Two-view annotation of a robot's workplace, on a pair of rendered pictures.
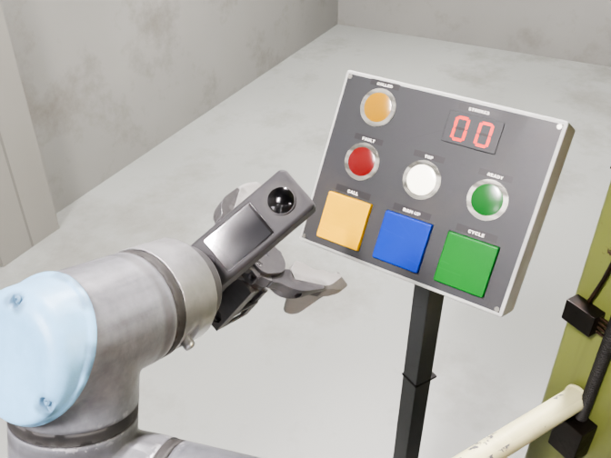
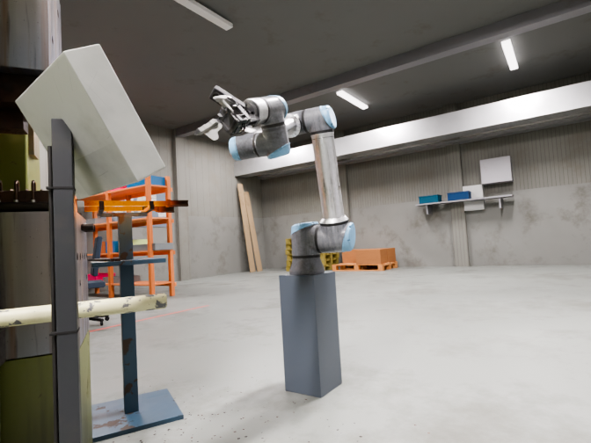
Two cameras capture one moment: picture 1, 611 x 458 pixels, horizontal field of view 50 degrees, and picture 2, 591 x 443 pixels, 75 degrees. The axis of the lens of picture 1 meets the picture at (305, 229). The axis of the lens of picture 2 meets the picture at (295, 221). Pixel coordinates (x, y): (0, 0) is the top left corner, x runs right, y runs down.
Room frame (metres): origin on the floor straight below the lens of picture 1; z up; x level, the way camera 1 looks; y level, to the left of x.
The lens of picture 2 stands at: (1.69, 0.42, 0.77)
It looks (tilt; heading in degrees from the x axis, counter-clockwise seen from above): 3 degrees up; 188
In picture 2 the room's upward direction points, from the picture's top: 3 degrees counter-clockwise
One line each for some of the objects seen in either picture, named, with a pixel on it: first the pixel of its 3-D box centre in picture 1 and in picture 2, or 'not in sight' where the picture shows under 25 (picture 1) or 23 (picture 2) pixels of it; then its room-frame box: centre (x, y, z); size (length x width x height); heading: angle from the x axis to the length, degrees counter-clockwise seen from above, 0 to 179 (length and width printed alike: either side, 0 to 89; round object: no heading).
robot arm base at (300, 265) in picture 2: not in sight; (306, 264); (-0.40, 0.18, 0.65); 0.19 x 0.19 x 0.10
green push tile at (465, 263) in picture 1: (466, 263); not in sight; (0.73, -0.23, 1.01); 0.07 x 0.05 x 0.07; 57
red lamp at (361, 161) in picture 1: (361, 161); not in sight; (0.88, -0.09, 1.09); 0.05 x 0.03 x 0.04; 32
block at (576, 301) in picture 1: (583, 314); not in sight; (0.85, -0.49, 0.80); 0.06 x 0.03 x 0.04; 32
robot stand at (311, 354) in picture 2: not in sight; (310, 330); (-0.40, 0.18, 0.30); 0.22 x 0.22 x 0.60; 63
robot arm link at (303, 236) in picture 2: not in sight; (306, 238); (-0.40, 0.19, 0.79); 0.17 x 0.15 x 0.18; 75
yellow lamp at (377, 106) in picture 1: (377, 107); not in sight; (0.91, -0.11, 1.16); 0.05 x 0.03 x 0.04; 32
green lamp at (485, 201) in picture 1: (486, 200); not in sight; (0.77, -0.25, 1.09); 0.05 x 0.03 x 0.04; 32
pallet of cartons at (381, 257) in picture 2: not in sight; (364, 259); (-8.12, 0.73, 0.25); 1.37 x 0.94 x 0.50; 63
